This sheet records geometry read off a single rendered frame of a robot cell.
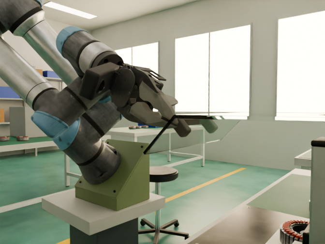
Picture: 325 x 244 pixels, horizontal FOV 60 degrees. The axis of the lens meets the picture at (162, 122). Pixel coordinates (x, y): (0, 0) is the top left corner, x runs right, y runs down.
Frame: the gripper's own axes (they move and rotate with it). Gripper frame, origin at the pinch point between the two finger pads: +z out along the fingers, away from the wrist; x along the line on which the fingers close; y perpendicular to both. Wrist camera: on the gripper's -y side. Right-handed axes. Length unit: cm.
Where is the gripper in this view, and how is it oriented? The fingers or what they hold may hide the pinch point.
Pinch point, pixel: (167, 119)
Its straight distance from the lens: 45.2
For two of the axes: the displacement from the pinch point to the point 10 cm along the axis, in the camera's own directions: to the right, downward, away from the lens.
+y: 6.3, -0.4, 7.8
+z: 6.7, 5.3, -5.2
